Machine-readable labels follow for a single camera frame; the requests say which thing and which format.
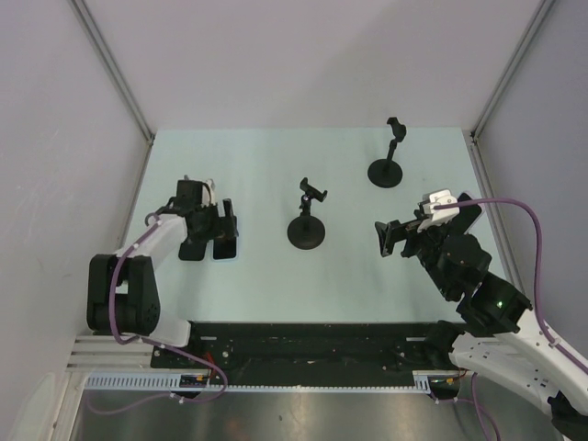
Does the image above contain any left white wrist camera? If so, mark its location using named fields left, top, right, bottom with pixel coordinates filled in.
left=179, top=175, right=215, bottom=207

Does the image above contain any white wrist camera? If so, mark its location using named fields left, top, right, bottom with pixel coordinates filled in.
left=418, top=189, right=459, bottom=231
left=179, top=175, right=215, bottom=207

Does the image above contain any grey slotted cable duct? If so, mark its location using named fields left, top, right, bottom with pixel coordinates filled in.
left=85, top=372, right=457, bottom=393

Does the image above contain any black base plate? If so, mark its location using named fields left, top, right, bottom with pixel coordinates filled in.
left=151, top=321, right=479, bottom=387

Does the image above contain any black smartphone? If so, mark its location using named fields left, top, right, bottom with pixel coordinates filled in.
left=178, top=239, right=208, bottom=262

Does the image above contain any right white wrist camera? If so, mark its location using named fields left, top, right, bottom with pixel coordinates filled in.
left=418, top=189, right=459, bottom=231

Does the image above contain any aluminium frame post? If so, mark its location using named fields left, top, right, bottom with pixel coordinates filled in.
left=68, top=0, right=155, bottom=146
left=470, top=0, right=560, bottom=139

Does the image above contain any left aluminium frame post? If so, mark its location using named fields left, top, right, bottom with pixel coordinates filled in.
left=68, top=0, right=155, bottom=146

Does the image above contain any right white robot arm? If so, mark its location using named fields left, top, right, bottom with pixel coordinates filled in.
left=375, top=197, right=587, bottom=440

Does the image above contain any black-screen blue-edged phone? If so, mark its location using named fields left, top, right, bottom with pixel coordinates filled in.
left=449, top=205, right=482, bottom=236

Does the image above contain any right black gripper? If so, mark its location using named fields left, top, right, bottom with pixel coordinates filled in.
left=374, top=209, right=454, bottom=297

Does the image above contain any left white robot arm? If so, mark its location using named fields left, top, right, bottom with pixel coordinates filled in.
left=86, top=177, right=239, bottom=368

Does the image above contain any right aluminium frame post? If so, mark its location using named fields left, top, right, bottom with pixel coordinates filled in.
left=470, top=0, right=560, bottom=139

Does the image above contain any black phone stand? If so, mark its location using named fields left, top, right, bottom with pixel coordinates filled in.
left=287, top=177, right=328, bottom=251
left=367, top=117, right=407, bottom=188

